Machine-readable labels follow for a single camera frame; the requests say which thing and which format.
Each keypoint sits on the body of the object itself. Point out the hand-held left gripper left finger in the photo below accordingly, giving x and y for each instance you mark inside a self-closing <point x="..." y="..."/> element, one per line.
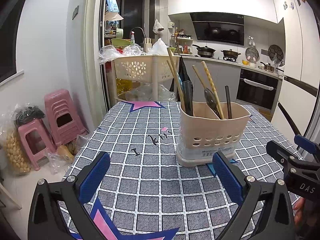
<point x="96" y="177"/>

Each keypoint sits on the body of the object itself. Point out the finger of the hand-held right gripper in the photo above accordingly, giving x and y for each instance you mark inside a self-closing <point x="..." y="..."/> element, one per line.
<point x="277" y="148"/>
<point x="306" y="142"/>

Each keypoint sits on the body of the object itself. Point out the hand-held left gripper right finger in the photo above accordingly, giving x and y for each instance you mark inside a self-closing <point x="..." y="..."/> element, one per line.
<point x="227" y="177"/>

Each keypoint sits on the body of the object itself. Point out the beige plastic utensil holder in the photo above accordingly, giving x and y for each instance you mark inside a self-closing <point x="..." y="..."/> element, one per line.
<point x="200" y="130"/>

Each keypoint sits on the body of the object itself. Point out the black chopstick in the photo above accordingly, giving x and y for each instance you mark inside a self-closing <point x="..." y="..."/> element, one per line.
<point x="185" y="97"/>
<point x="190" y="100"/>

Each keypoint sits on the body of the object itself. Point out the wooden chopstick blue patterned end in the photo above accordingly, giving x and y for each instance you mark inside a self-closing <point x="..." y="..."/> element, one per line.
<point x="178" y="78"/>

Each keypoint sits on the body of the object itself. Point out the person's right hand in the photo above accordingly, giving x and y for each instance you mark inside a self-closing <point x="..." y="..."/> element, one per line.
<point x="298" y="210"/>

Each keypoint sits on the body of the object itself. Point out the clear bag of potatoes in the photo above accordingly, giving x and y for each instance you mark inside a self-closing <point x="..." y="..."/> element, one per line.
<point x="63" y="151"/>

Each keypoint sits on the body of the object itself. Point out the grey checked star tablecloth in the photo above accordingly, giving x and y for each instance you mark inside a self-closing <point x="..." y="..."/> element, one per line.
<point x="140" y="170"/>

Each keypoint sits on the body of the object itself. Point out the black built-in oven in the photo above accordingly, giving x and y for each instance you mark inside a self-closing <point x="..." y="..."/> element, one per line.
<point x="257" y="90"/>

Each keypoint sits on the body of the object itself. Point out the small metal saucepan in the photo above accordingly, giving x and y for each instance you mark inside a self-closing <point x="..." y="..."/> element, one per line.
<point x="268" y="67"/>

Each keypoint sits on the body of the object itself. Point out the stack of pink plastic stools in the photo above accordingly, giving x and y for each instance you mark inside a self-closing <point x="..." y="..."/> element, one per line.
<point x="55" y="105"/>

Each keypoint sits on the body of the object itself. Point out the pink plastic stool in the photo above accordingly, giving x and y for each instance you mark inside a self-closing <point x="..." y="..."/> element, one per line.
<point x="25" y="132"/>

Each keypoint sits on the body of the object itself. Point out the clear bag of yellow balls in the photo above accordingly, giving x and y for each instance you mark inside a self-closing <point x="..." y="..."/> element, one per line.
<point x="15" y="155"/>

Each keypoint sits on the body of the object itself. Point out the wooden furniture leg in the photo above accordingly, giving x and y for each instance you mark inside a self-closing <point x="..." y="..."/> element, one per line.
<point x="10" y="197"/>

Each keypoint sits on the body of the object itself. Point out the yellow bowl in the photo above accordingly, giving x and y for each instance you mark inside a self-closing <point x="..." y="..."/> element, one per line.
<point x="245" y="62"/>

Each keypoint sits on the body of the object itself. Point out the dark netted bag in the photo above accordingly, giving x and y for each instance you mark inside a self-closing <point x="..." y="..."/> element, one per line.
<point x="28" y="112"/>

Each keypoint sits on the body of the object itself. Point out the yellow oil bottle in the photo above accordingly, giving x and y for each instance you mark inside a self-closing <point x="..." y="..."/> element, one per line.
<point x="123" y="87"/>

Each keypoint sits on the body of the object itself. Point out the round divided pan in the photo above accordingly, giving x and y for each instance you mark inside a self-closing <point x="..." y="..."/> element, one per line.
<point x="276" y="52"/>

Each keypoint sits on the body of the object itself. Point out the round metal strainer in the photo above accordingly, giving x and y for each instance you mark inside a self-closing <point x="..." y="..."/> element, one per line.
<point x="251" y="52"/>

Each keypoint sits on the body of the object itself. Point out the white refrigerator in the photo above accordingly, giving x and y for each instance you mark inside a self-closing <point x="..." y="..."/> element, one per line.
<point x="292" y="42"/>

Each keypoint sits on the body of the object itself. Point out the dark cooking pot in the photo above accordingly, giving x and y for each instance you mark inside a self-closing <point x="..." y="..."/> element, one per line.
<point x="231" y="54"/>

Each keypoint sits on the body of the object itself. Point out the black hanging bag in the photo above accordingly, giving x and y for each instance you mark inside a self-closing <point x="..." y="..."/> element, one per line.
<point x="184" y="71"/>

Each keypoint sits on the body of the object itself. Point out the black wok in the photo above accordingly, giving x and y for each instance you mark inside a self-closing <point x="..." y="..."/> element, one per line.
<point x="205" y="50"/>

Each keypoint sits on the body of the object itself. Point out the crumpled clear plastic wrap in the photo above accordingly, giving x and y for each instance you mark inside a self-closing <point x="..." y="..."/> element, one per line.
<point x="110" y="53"/>

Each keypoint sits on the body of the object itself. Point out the beige perforated basket cart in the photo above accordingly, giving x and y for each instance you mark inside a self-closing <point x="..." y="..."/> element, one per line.
<point x="160" y="67"/>

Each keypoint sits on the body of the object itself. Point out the black range hood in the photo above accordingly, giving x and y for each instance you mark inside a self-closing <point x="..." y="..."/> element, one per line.
<point x="217" y="30"/>

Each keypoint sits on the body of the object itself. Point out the green plastic basin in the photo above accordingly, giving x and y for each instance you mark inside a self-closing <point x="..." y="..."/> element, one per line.
<point x="120" y="42"/>

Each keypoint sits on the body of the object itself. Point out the condiment rack with bottles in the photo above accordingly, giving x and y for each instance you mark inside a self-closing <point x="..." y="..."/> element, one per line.
<point x="182" y="45"/>

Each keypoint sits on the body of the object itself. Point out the spray bottle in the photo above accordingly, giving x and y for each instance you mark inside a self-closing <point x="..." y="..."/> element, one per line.
<point x="132" y="40"/>

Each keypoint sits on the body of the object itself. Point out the white plastic bag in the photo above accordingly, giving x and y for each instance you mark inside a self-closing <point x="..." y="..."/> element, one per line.
<point x="158" y="47"/>

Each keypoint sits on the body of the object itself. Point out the curved kitchen faucet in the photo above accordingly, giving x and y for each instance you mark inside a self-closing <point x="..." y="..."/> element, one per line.
<point x="142" y="31"/>

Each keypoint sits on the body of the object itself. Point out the dark window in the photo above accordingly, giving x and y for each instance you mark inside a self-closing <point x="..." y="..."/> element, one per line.
<point x="8" y="50"/>

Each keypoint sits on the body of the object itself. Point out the hanging clear plastic bag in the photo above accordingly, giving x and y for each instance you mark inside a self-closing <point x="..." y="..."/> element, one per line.
<point x="158" y="26"/>

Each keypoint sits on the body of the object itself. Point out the blue packet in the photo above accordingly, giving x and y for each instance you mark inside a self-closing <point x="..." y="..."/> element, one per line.
<point x="112" y="2"/>

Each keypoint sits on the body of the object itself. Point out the dark wall switch panel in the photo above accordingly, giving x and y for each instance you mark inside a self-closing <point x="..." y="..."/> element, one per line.
<point x="75" y="12"/>

